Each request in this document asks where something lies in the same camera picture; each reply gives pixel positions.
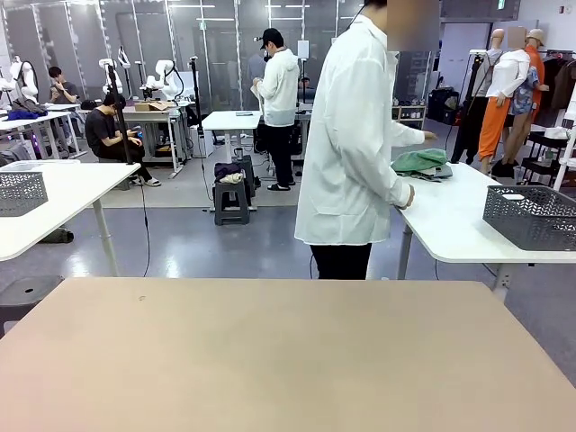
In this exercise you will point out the grey step stool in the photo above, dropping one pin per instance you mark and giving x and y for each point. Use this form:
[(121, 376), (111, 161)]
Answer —
[(231, 186)]

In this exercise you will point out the man in white hoodie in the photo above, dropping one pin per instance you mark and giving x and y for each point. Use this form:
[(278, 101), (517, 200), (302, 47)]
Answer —
[(279, 90)]

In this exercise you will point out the person's left forearm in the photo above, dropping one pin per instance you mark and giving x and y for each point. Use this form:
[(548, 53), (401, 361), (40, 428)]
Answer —
[(407, 134)]

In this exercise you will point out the green towel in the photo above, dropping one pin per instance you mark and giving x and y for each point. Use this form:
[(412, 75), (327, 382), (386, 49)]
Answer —
[(420, 159)]

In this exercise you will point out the steel tumbler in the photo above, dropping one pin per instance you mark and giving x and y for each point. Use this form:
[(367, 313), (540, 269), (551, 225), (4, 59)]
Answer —
[(238, 153)]

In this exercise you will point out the grey perforated plastic basket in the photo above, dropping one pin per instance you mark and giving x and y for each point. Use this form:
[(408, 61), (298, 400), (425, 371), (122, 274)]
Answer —
[(526, 220), (22, 193)]

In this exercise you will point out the grey jacket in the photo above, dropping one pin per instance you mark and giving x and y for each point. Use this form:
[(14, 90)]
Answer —
[(29, 107)]

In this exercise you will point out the blue cloth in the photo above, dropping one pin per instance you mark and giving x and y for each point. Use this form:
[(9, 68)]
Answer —
[(22, 115)]

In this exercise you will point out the wooden shelf unit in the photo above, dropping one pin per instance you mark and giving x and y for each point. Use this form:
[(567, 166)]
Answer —
[(407, 118)]

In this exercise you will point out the white computer tower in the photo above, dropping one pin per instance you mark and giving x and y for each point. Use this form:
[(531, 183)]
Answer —
[(205, 144)]

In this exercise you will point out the black tripod with white box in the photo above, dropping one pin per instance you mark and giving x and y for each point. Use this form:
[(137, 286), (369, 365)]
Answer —
[(463, 135)]

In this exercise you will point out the clothes rack with dark clothes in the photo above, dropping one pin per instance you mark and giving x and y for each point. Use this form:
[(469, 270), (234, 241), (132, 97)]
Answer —
[(562, 85)]

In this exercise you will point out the man in black t-shirt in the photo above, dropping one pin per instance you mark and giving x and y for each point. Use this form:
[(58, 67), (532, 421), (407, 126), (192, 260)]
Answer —
[(101, 130)]

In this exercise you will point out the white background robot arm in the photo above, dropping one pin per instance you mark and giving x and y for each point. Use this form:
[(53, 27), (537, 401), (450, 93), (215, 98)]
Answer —
[(164, 74), (27, 76), (112, 83)]

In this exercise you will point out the man in grey t-shirt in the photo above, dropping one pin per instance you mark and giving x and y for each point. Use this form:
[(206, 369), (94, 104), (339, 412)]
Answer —
[(67, 92)]

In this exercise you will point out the white sign board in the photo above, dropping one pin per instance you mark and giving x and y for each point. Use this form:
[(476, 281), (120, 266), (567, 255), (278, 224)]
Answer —
[(303, 49)]

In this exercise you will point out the grey robot workbench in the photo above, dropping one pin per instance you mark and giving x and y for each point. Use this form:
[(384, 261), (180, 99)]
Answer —
[(148, 115)]

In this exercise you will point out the person's right forearm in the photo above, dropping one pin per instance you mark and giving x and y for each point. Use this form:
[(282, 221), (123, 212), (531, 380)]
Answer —
[(391, 175)]

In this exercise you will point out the person's right hand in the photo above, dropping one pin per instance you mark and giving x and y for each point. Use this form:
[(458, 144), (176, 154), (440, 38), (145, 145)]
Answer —
[(406, 203)]

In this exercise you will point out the mannequin with white blouse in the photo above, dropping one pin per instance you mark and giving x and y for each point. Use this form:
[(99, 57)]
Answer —
[(508, 76)]

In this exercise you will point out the person's left hand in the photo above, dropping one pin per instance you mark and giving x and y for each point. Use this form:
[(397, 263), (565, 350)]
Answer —
[(429, 135)]

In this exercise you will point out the person in white shirt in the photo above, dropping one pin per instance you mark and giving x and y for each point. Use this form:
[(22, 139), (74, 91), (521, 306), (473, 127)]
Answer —
[(346, 135)]

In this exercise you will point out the black luggage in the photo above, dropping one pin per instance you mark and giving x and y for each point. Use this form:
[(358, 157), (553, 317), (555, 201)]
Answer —
[(443, 105)]

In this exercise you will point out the black utility cart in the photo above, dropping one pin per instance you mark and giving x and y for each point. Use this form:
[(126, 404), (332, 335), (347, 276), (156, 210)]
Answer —
[(546, 167)]

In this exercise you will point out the mannequin with beige hat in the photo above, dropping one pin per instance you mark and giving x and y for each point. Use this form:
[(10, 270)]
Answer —
[(534, 56)]

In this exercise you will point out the black stool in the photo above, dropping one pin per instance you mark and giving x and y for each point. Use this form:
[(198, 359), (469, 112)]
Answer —
[(248, 168)]

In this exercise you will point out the cardboard box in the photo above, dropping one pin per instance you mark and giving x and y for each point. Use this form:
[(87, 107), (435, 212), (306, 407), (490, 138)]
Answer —
[(150, 107)]

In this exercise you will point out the grey plastic stool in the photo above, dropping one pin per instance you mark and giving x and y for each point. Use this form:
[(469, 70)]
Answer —
[(27, 299)]

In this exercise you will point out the white desk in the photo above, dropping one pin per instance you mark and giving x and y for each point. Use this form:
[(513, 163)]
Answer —
[(229, 120), (45, 118)]

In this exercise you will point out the pile of dark clothes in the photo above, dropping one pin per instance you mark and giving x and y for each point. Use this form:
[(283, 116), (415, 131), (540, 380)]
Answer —
[(227, 171)]

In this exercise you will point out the translucent plastic bin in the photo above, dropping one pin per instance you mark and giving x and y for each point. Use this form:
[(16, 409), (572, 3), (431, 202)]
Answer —
[(27, 165)]

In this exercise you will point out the mannequin with orange trousers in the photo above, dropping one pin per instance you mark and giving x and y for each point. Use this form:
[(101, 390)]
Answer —
[(492, 130)]

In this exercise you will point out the white ladder frame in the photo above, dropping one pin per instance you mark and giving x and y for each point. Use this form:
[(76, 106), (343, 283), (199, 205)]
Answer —
[(568, 157)]

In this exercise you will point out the black light stand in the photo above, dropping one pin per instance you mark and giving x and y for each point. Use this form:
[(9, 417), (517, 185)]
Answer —
[(195, 90)]

